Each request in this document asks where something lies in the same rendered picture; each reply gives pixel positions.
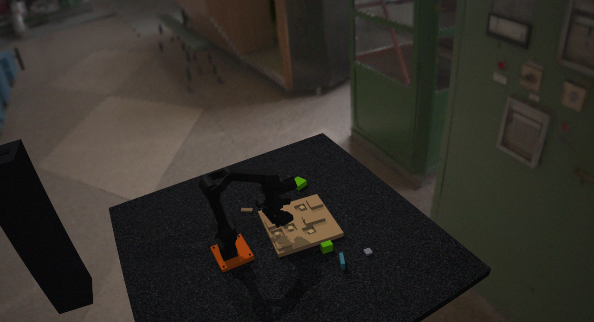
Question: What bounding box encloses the teal rectangular block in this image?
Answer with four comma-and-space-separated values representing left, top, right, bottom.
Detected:
339, 252, 345, 270

